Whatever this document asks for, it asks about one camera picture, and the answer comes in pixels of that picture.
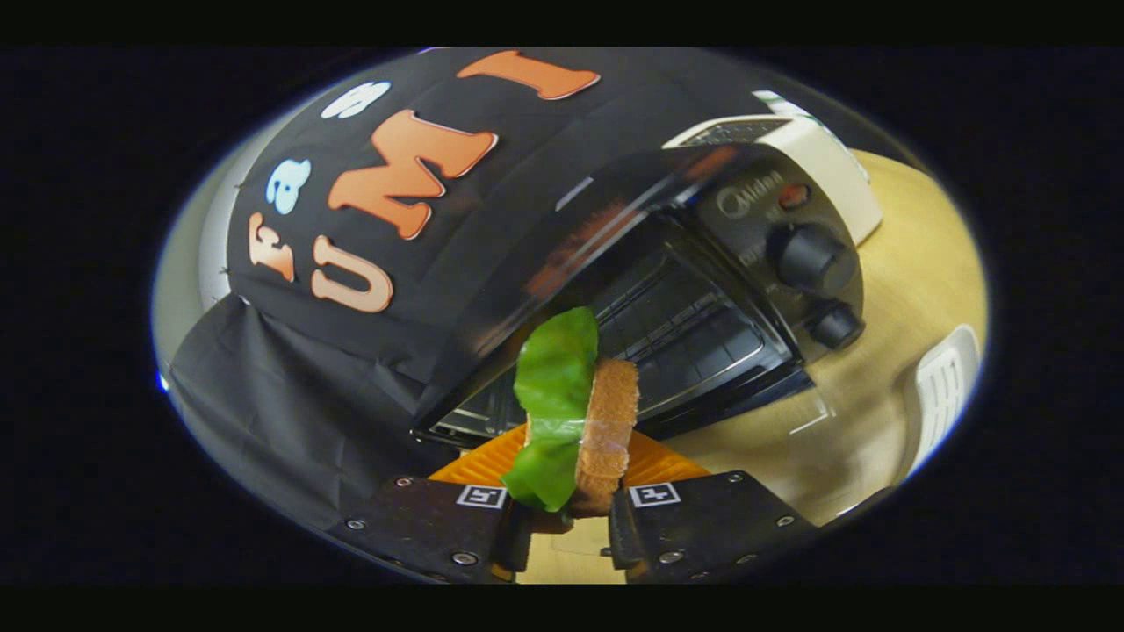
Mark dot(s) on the white ribbed rectangular plate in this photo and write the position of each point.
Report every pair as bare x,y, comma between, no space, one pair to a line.
944,386

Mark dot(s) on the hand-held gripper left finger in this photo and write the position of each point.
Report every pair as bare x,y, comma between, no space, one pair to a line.
413,518

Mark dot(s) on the white bottle with green label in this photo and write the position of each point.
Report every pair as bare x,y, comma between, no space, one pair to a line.
777,99

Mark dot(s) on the white pop-up toaster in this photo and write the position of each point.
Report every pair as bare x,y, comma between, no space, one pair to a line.
834,167

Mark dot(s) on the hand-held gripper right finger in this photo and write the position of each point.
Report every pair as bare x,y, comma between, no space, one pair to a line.
702,518

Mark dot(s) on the black toaster oven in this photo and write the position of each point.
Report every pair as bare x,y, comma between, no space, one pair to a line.
746,237

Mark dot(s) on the green lettuce leaf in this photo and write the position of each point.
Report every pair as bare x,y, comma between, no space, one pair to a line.
553,377

